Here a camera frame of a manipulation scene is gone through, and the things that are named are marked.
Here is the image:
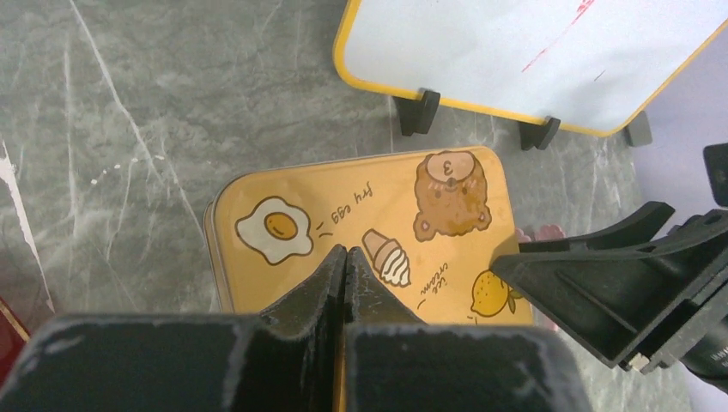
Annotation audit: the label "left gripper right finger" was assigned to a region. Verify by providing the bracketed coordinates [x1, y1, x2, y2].
[343, 247, 592, 411]

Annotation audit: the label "silver box lid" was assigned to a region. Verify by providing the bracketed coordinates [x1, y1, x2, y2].
[203, 146, 532, 411]

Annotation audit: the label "red rectangular tray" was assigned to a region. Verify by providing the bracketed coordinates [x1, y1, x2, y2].
[0, 299, 29, 385]

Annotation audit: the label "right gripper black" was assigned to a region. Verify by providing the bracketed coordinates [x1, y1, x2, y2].
[491, 142, 727, 393]

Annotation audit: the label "whiteboard with yellow frame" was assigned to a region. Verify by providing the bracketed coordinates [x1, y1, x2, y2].
[333, 0, 727, 149]

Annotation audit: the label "pink metal tweezers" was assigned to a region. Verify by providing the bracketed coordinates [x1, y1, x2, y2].
[516, 224, 566, 332]

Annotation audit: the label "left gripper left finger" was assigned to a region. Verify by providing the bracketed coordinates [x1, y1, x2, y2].
[1, 245, 347, 411]

